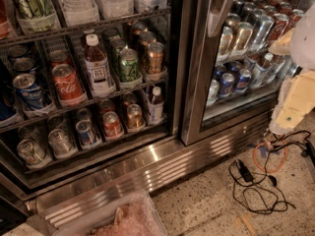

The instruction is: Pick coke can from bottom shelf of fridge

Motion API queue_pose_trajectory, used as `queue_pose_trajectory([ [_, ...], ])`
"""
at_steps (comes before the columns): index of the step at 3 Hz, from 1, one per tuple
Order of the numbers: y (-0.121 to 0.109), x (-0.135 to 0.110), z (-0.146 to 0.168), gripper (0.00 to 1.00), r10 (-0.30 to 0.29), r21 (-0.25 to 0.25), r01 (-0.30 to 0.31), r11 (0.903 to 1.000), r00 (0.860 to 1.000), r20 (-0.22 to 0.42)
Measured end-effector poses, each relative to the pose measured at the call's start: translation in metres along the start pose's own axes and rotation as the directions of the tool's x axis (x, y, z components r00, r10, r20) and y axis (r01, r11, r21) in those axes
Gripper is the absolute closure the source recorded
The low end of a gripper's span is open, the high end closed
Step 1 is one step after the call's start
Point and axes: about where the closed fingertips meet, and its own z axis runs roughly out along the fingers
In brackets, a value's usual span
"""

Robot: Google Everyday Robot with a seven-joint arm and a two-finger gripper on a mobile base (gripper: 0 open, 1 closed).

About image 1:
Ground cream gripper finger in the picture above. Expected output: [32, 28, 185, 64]
[269, 71, 315, 135]

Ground red coke can bottom shelf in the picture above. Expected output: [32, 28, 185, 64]
[102, 111, 124, 139]

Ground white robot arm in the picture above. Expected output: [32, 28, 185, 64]
[269, 4, 315, 135]

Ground small bottle bottom shelf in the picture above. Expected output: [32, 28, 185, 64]
[148, 87, 164, 124]

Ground gold can front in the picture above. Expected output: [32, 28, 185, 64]
[146, 42, 164, 75]

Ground gold can bottom shelf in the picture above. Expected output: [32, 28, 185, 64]
[127, 104, 145, 131]

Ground green can front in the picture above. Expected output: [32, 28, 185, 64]
[119, 48, 141, 89]

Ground red coke can behind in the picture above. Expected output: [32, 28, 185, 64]
[98, 99, 115, 114]

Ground blue pepsi can bottom shelf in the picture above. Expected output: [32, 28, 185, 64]
[76, 120, 101, 148]

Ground blue pepsi can shelf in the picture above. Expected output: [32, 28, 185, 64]
[76, 120, 101, 148]
[13, 73, 52, 111]

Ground large red coca-cola can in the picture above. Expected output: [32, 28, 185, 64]
[52, 64, 87, 106]

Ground silver can bottom shelf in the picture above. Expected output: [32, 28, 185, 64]
[48, 129, 78, 158]

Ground silver green can bottom left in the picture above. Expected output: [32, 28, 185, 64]
[17, 139, 52, 169]

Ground blue pepsi can middle shelf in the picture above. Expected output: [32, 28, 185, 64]
[13, 73, 52, 111]

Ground iced tea bottle white cap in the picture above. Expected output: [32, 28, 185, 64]
[85, 33, 114, 97]

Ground pink bubble wrap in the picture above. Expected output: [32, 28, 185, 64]
[91, 201, 161, 236]

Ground clear plastic bin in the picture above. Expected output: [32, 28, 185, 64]
[52, 190, 167, 236]

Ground green striped cans tray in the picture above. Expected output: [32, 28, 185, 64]
[12, 0, 60, 34]

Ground orange cable loop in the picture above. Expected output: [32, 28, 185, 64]
[252, 142, 289, 174]

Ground black power adapter cable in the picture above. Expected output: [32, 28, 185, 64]
[228, 130, 315, 215]

